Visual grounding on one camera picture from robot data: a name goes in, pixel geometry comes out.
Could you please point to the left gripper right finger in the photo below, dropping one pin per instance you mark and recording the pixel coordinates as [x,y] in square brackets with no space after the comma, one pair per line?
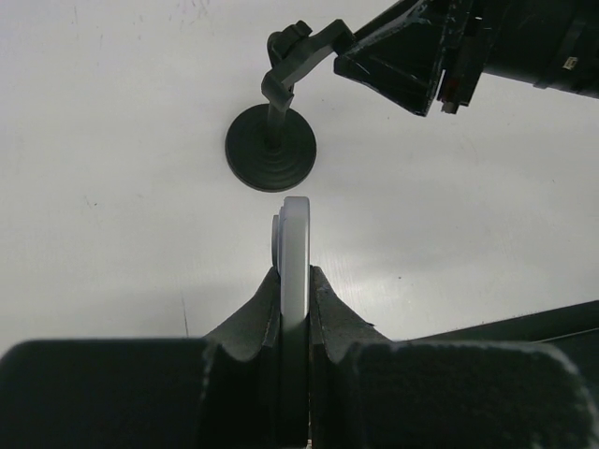
[526,382]

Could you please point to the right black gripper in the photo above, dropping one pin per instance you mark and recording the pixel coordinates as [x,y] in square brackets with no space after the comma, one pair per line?
[548,44]

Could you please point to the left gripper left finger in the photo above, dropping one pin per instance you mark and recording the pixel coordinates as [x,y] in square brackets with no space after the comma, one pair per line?
[217,391]

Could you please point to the black phone stand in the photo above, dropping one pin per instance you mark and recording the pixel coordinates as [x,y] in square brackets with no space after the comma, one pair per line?
[271,147]

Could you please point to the black smartphone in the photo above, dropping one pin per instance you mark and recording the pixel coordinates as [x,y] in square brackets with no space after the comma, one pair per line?
[290,248]

